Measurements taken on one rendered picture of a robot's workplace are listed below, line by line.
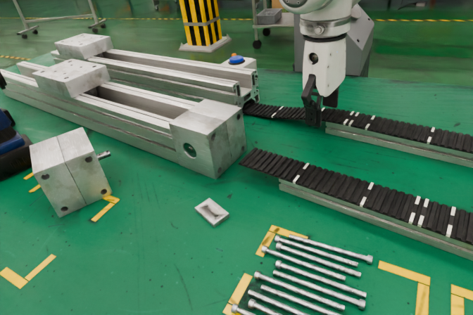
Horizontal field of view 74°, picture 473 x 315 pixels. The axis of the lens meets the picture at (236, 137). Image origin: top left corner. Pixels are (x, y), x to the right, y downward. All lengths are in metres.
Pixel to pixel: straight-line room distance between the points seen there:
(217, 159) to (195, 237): 0.14
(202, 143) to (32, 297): 0.31
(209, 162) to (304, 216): 0.18
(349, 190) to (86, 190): 0.42
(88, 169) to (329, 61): 0.44
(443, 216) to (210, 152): 0.34
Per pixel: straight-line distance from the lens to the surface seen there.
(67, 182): 0.58
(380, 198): 0.48
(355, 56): 0.91
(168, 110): 0.68
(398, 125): 0.65
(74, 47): 1.15
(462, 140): 0.64
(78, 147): 0.58
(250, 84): 0.76
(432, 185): 0.58
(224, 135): 0.55
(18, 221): 0.65
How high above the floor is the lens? 1.14
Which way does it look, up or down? 33 degrees down
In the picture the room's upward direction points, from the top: 8 degrees counter-clockwise
